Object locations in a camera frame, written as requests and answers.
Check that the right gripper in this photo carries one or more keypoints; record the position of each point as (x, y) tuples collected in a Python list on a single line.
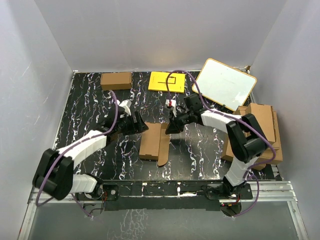
[(174, 126)]

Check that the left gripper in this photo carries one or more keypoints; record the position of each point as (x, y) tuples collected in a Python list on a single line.
[(138, 127)]

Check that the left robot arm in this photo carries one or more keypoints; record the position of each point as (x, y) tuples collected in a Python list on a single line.
[(55, 172)]

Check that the folded brown cardboard box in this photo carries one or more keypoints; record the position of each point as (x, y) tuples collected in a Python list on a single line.
[(116, 81)]

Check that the yellow book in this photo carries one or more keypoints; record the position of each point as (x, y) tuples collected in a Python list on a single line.
[(176, 82)]

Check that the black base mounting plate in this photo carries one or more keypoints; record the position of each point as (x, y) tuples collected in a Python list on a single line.
[(209, 195)]

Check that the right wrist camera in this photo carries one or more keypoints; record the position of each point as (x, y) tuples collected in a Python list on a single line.
[(171, 104)]

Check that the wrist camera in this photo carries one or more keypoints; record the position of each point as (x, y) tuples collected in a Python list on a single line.
[(171, 104), (124, 108)]

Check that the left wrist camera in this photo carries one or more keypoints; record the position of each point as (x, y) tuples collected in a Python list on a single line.
[(124, 108)]

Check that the aluminium frame rail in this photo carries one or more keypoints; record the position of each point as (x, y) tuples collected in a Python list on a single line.
[(272, 214)]

